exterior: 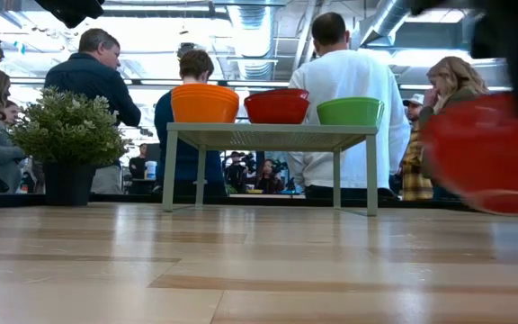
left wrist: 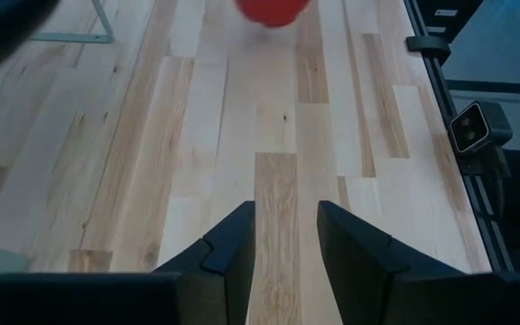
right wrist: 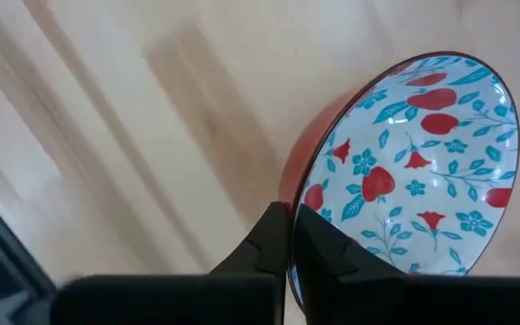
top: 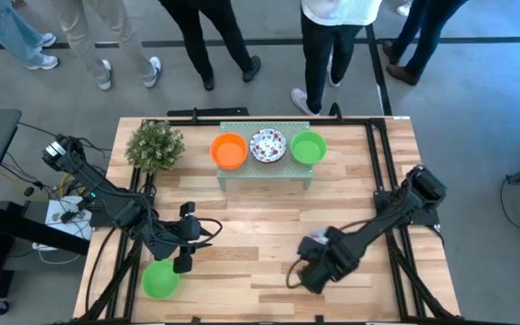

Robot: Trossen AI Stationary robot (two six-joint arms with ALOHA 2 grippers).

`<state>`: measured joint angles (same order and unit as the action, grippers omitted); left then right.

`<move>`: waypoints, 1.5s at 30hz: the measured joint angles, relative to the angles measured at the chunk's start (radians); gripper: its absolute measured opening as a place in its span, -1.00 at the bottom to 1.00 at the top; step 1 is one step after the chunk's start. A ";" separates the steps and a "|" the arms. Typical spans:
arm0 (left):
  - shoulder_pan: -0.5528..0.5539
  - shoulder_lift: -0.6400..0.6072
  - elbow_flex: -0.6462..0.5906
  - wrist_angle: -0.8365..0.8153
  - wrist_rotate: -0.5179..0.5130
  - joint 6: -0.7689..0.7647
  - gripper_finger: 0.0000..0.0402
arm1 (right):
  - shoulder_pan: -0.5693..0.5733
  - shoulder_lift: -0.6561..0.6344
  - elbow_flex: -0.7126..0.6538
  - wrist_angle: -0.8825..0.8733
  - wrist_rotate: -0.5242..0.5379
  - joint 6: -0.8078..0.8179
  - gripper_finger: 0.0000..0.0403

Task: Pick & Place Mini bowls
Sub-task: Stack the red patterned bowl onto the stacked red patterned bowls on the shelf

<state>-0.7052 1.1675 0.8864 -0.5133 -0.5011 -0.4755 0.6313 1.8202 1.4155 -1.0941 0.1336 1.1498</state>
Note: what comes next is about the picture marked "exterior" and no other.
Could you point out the pale green perforated metal shelf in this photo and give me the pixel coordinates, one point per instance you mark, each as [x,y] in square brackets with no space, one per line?
[268,135]

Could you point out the black table edge rail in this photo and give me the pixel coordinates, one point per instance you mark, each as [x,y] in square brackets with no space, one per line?
[124,198]

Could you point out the silver ventilation duct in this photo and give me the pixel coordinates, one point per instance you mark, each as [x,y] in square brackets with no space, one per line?
[387,18]
[254,45]

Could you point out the green plant in black pot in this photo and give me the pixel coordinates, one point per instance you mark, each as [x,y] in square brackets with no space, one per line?
[68,130]

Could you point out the red bowl floral inside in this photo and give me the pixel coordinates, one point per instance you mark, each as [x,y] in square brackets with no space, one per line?
[277,93]
[277,112]
[479,153]

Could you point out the white bucket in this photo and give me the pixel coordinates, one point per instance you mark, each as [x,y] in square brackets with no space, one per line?
[151,170]

